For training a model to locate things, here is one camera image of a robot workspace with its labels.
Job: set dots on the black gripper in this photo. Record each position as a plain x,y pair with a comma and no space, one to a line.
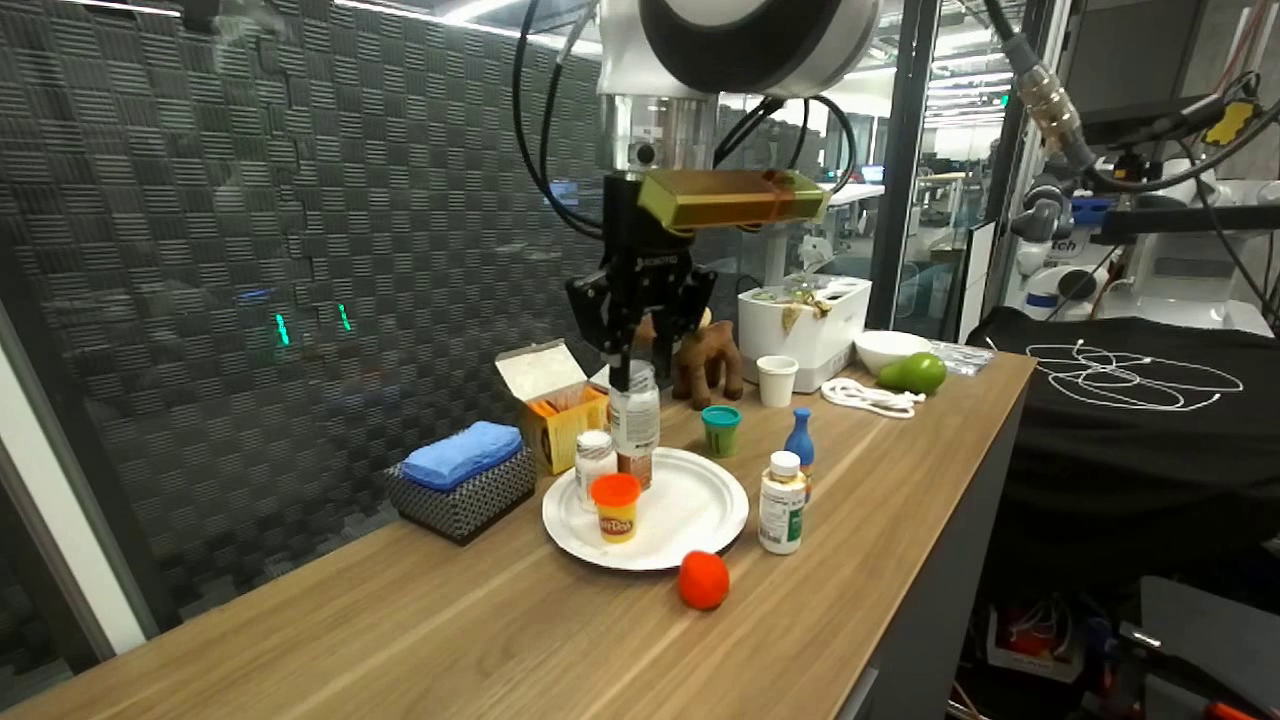
642,303

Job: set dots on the large white pill bottle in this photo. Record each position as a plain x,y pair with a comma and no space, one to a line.
639,422

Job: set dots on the brown spice bottle orange cap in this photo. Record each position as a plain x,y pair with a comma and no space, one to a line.
639,470

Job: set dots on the orange lid putty tub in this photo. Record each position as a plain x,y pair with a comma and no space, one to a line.
619,514

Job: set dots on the orange plush ball toy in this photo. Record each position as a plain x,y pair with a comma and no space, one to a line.
702,582

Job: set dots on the brown moose plush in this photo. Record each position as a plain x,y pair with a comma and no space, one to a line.
709,370

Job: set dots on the white round plate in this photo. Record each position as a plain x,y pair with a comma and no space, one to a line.
693,514

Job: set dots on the yellow cardboard box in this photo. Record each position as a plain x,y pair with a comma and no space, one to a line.
563,427

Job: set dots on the teal lid putty tub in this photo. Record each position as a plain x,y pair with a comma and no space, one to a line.
723,430

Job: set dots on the white paper cup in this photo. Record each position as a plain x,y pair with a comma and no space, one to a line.
778,386

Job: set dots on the dried brown plant stems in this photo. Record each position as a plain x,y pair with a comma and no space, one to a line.
807,310

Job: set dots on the small blue bottle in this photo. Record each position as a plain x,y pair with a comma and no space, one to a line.
802,443

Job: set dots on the white planter appliance with lamp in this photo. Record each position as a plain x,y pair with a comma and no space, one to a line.
825,342

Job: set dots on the blue folded cloth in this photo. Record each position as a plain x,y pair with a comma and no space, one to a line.
462,452

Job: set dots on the white bottle green label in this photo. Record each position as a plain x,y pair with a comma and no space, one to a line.
783,514

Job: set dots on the grey woven basket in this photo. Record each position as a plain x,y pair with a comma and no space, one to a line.
462,504

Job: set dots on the white bowl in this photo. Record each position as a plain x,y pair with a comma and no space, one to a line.
885,345

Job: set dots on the green fruit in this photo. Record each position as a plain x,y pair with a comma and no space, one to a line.
918,373

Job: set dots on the white lab equipment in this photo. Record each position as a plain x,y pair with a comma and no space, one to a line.
1067,285

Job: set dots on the red white box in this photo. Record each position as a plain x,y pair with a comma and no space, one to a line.
1035,642

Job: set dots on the black draped table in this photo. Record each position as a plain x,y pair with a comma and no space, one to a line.
1135,467

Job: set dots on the tan wrist camera box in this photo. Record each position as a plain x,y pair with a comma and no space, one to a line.
726,200

